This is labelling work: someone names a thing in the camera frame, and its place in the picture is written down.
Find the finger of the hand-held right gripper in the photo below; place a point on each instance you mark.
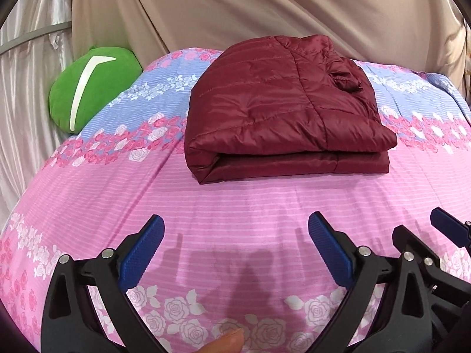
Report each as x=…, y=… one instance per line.
x=423, y=244
x=443, y=222

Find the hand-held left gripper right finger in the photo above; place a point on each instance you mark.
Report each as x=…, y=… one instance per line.
x=329, y=246

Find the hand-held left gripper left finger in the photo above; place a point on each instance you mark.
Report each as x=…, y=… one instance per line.
x=147, y=242

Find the grey metal rod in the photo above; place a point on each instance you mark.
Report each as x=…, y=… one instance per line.
x=33, y=36

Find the silver satin curtain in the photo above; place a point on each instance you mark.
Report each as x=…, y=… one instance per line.
x=29, y=88

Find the pink blue floral bedsheet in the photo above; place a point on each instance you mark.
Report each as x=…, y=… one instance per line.
x=239, y=206

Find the green pillow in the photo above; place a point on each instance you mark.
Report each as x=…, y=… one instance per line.
x=95, y=88

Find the person's left hand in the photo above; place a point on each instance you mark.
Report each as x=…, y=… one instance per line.
x=228, y=342

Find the beige curtain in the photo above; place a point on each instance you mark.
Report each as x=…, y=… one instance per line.
x=239, y=3

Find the maroon puffer jacket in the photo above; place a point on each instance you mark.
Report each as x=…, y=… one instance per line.
x=276, y=110

